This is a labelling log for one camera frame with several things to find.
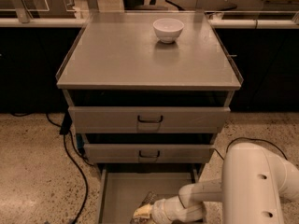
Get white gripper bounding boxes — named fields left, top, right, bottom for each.
left=133, top=196, right=180, bottom=224

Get white ceramic bowl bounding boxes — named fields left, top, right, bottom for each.
left=153, top=18, right=184, bottom=44

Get white horizontal rail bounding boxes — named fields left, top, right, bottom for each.
left=0, top=18, right=299, bottom=29

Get grey bottom drawer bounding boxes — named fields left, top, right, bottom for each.
left=95, top=163, right=201, bottom=224

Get grey drawer cabinet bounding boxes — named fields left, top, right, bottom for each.
left=55, top=10, right=244, bottom=224

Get black cable on left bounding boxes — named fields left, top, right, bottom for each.
left=8, top=111, right=94, bottom=224

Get grey top drawer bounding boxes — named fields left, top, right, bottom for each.
left=68, top=106, right=230, bottom=133

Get clear plastic water bottle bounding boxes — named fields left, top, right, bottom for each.
left=130, top=191, right=157, bottom=224

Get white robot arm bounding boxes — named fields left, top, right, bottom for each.
left=133, top=143, right=299, bottom=224

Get black power adapter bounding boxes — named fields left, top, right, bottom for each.
left=59, top=112, right=72, bottom=135

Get grey middle drawer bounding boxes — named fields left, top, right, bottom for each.
left=84, top=144, right=214, bottom=163

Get grey drawer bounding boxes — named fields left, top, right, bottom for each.
left=84, top=144, right=214, bottom=163
left=95, top=163, right=201, bottom=224
left=68, top=106, right=230, bottom=133

